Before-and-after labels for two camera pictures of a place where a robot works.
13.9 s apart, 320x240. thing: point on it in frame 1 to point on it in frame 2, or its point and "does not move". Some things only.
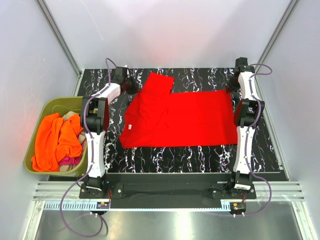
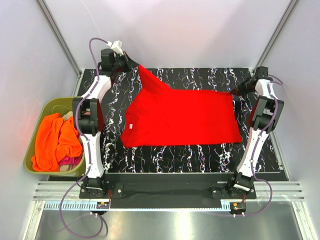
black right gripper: (232, 88) to (239, 90)
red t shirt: (155, 117) does not move
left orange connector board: (102, 205) does not move
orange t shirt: (56, 139) does not move
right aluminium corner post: (287, 14) does not move
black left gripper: (129, 77) to (128, 62)
